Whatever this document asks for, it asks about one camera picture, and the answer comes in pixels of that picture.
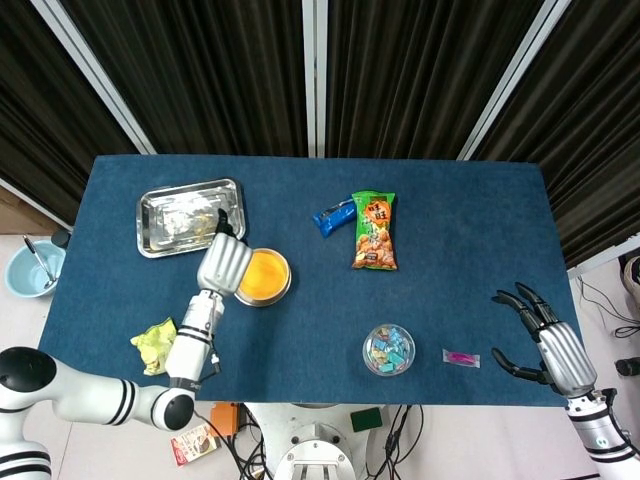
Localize blue snack wrapper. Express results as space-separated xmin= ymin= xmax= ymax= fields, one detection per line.
xmin=312 ymin=198 xmax=357 ymax=239

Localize black cable bundle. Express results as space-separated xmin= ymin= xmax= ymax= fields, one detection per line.
xmin=364 ymin=404 xmax=424 ymax=480

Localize pink item in clear wrapper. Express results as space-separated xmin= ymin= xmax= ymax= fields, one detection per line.
xmin=442 ymin=348 xmax=482 ymax=370

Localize metal spoon with black handle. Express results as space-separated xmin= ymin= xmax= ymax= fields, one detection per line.
xmin=22 ymin=234 xmax=57 ymax=290

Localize blue table mat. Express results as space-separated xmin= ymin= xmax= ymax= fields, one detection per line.
xmin=37 ymin=154 xmax=594 ymax=407

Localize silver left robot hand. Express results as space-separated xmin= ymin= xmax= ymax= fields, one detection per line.
xmin=196 ymin=208 xmax=254 ymax=300

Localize yellow bowl with metal rim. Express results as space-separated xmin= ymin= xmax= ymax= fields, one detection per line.
xmin=233 ymin=247 xmax=293 ymax=308

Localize green snack bag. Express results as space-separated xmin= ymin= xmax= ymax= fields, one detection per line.
xmin=351 ymin=189 xmax=400 ymax=272

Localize small printed red carton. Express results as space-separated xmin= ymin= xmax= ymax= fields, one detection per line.
xmin=170 ymin=422 xmax=219 ymax=468

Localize thin black floor cables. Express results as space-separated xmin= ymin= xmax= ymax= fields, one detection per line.
xmin=574 ymin=277 xmax=640 ymax=341

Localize crumpled yellow-green packet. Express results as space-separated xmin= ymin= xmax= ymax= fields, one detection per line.
xmin=129 ymin=316 xmax=180 ymax=377

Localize white frame post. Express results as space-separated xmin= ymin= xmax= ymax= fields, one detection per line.
xmin=301 ymin=0 xmax=329 ymax=159
xmin=457 ymin=0 xmax=572 ymax=161
xmin=30 ymin=0 xmax=157 ymax=155

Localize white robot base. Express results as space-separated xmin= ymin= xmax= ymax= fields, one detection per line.
xmin=244 ymin=403 xmax=401 ymax=480

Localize green box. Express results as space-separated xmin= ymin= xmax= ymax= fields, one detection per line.
xmin=349 ymin=406 xmax=384 ymax=434

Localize orange box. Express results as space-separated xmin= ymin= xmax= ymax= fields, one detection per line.
xmin=209 ymin=402 xmax=242 ymax=438

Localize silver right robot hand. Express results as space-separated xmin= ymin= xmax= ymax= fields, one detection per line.
xmin=491 ymin=282 xmax=598 ymax=399

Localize black curtain panel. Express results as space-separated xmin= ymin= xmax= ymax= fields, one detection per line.
xmin=0 ymin=0 xmax=139 ymax=226
xmin=59 ymin=0 xmax=307 ymax=156
xmin=472 ymin=0 xmax=640 ymax=269
xmin=325 ymin=0 xmax=546 ymax=160

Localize clear cup of candies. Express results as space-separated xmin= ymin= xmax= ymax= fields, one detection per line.
xmin=362 ymin=323 xmax=417 ymax=377

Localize metal tray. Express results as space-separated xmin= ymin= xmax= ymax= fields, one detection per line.
xmin=136 ymin=177 xmax=247 ymax=259

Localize light blue bowl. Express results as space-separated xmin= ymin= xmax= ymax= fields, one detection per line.
xmin=4 ymin=239 xmax=67 ymax=300

